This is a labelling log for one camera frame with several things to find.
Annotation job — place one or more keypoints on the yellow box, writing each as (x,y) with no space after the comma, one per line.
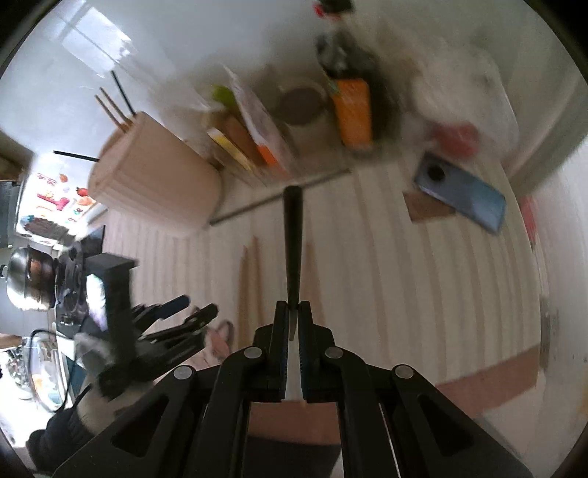
(229,147)

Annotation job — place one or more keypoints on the set of wooden chopsticks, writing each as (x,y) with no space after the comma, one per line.
(244,285)

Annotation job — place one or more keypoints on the blue smartphone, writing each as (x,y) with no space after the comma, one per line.
(464,193)

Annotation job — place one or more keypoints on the brown card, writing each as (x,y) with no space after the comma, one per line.
(427,209)

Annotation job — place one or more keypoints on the red plastic bag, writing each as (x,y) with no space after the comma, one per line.
(529,220)

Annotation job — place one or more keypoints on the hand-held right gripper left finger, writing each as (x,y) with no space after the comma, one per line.
(282,358)

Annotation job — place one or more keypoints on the steel pot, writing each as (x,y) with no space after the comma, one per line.
(32,275)

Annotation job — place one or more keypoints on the white plastic bag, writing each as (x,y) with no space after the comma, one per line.
(468,78)

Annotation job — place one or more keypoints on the white packet blue print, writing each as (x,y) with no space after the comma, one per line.
(257,115)

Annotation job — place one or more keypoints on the person's left forearm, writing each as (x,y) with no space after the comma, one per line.
(59,436)

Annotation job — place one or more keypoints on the red tomato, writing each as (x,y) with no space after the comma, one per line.
(455,140)

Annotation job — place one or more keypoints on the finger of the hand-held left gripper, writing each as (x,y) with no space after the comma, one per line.
(165,308)
(193,324)

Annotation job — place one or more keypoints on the black gas stove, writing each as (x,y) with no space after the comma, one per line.
(76,285)

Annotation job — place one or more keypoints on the clear plastic bag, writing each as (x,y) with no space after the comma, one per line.
(202,119)

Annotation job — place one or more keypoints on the black-cap sauce bottle orange label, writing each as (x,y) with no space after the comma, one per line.
(353,110)

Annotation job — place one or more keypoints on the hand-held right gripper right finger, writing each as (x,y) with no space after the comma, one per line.
(304,358)

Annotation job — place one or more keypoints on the beige ribbed chopstick holder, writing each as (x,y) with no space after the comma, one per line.
(156,174)

